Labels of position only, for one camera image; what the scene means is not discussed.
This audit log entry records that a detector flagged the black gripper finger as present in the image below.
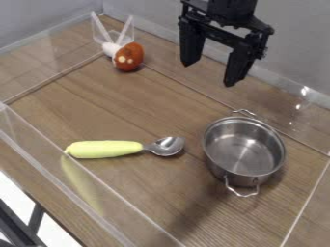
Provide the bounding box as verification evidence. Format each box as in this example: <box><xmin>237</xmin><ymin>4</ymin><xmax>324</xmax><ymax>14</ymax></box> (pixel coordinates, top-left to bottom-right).
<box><xmin>179</xmin><ymin>19</ymin><xmax>205</xmax><ymax>67</ymax></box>
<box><xmin>223</xmin><ymin>41</ymin><xmax>259</xmax><ymax>87</ymax></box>

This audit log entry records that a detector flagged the red toy mushroom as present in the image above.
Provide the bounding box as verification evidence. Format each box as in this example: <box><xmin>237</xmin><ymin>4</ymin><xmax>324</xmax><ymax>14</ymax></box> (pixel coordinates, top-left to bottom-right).
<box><xmin>102</xmin><ymin>41</ymin><xmax>145</xmax><ymax>72</ymax></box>

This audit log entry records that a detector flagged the clear acrylic barrier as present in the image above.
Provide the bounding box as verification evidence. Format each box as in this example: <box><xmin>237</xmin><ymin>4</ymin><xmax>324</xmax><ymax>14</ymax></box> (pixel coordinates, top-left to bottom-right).
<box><xmin>0</xmin><ymin>20</ymin><xmax>330</xmax><ymax>247</ymax></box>

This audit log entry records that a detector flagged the silver pot with handles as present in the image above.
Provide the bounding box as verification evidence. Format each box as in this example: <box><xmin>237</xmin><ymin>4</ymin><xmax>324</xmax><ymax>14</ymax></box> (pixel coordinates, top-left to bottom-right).
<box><xmin>202</xmin><ymin>109</ymin><xmax>286</xmax><ymax>198</ymax></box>

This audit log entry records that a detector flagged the yellow-handled metal scoop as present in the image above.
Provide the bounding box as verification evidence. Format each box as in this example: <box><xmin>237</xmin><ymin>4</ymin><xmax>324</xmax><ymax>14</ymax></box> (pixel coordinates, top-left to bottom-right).
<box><xmin>64</xmin><ymin>137</ymin><xmax>186</xmax><ymax>159</ymax></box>

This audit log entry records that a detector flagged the black table leg frame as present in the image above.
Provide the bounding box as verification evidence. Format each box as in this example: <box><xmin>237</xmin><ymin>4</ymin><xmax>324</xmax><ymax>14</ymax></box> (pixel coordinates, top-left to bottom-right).
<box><xmin>0</xmin><ymin>199</ymin><xmax>48</xmax><ymax>247</ymax></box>

